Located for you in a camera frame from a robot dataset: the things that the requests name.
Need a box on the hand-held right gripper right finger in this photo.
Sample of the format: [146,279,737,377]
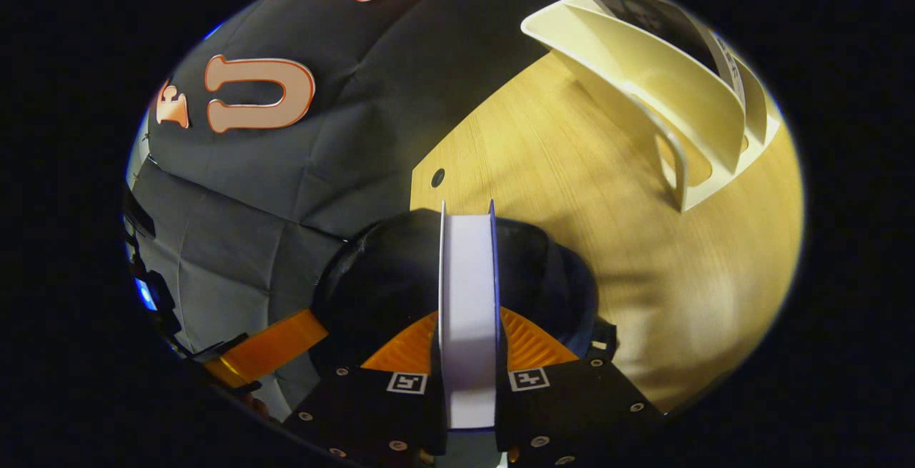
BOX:
[497,306,666,468]

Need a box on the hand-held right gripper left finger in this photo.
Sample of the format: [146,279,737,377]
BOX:
[282,311,447,468]

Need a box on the blue schoolbag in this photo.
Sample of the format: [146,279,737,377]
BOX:
[309,209,619,383]

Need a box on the blue spine book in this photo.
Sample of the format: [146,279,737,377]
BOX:
[437,200,501,432]

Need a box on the white bookshelf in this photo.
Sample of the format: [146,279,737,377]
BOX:
[520,0,781,213]

